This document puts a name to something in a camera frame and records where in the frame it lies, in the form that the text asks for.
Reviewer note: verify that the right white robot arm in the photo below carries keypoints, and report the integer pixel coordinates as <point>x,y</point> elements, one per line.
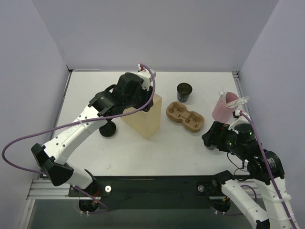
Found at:
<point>263,166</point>

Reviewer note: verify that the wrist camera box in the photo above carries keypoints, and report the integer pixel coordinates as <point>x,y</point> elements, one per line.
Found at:
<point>145,74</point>
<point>240,117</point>

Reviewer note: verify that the white plastic cutlery piece upright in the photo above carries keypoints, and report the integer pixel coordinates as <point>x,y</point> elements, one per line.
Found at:
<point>222,95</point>

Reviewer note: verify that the beige paper bag with handles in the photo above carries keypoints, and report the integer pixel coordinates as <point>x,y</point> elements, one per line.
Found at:
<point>146,123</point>

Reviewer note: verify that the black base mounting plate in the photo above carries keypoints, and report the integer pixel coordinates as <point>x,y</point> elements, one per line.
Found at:
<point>160,192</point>

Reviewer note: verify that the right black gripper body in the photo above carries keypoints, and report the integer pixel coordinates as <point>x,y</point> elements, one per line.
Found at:
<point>212,137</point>

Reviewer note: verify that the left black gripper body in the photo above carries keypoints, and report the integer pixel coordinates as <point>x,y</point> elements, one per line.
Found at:
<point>145,99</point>

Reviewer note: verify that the brown cardboard cup carrier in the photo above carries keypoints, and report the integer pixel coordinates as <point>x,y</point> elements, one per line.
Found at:
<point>179,113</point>

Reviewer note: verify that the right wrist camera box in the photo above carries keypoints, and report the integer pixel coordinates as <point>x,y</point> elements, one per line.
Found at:
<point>240,117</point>

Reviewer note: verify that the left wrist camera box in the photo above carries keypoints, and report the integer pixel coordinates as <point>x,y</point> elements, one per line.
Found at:
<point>145,74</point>

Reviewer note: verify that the aluminium frame rail front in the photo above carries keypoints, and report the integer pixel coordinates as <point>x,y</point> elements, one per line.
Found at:
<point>43,189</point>

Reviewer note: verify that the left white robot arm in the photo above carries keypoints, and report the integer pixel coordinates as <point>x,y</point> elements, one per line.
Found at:
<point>52,157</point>

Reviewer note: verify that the dark translucent cup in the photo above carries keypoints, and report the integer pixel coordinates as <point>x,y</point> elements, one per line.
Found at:
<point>183,92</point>
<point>211,147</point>

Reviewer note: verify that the stack of black cup lids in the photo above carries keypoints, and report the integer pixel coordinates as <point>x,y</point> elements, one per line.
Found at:
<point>108,130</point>

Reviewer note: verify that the pink cylindrical utensil holder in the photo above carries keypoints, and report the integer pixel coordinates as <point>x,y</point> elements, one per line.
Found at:
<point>221,112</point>

